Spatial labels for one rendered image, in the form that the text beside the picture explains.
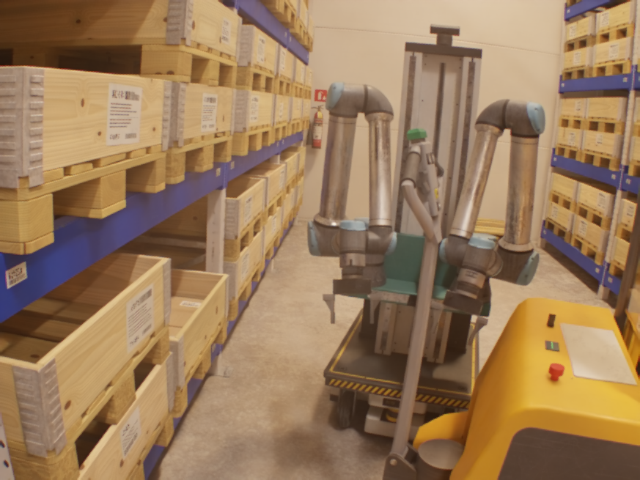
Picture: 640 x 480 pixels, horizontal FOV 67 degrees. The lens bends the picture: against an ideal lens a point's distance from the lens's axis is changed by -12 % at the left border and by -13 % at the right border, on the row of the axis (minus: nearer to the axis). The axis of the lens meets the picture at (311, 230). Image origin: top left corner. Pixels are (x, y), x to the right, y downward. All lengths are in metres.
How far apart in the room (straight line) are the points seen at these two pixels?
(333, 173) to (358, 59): 4.64
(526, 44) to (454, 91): 4.69
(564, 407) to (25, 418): 1.14
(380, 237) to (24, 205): 1.35
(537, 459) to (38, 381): 1.08
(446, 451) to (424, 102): 1.46
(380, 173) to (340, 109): 0.29
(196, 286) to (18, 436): 1.70
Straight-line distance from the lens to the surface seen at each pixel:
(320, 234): 2.25
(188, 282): 2.75
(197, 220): 2.89
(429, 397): 2.38
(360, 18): 6.81
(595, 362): 1.51
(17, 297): 1.13
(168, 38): 1.81
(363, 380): 2.41
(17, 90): 1.00
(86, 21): 1.96
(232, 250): 2.88
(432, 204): 1.48
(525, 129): 2.07
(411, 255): 2.44
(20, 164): 1.00
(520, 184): 2.12
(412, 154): 1.42
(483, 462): 1.32
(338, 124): 2.13
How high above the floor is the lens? 1.47
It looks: 13 degrees down
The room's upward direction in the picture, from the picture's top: 4 degrees clockwise
